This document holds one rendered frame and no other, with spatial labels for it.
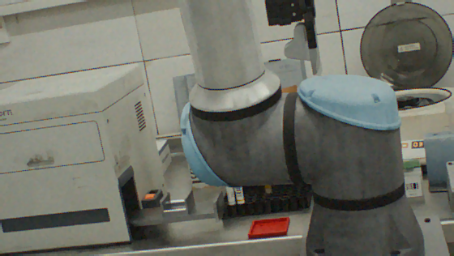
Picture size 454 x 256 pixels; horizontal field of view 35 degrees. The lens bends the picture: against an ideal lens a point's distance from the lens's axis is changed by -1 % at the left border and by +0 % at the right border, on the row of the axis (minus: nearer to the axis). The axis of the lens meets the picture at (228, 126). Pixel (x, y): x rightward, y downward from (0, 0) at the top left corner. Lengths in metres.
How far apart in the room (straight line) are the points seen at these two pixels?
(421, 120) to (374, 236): 0.66
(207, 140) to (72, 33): 1.14
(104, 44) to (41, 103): 0.65
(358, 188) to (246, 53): 0.21
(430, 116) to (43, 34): 1.06
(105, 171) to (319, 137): 0.57
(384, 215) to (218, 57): 0.27
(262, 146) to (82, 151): 0.54
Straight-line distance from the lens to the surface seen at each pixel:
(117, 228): 1.36
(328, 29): 1.85
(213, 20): 0.83
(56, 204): 1.39
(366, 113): 0.85
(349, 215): 0.89
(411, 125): 1.52
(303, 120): 0.86
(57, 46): 2.01
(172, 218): 1.34
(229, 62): 0.85
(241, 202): 1.39
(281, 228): 1.30
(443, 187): 1.38
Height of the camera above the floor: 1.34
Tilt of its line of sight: 12 degrees down
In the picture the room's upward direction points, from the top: 10 degrees counter-clockwise
